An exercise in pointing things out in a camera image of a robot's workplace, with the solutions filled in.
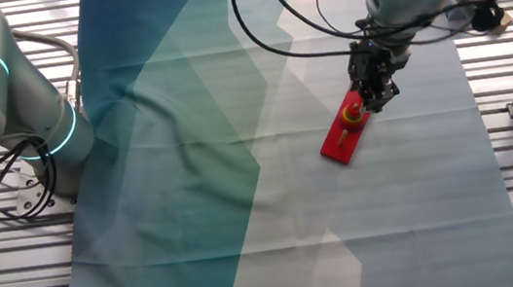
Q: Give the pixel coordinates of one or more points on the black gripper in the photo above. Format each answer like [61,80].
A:
[372,65]

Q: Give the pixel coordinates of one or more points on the red Hanoi board with pegs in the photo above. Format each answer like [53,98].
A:
[335,146]

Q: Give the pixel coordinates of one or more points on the small wooden cube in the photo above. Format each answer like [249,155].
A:
[507,20]

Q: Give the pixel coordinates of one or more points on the blue green patterned cloth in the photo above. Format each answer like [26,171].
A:
[194,195]

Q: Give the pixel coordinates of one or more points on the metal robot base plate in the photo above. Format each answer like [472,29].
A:
[28,201]

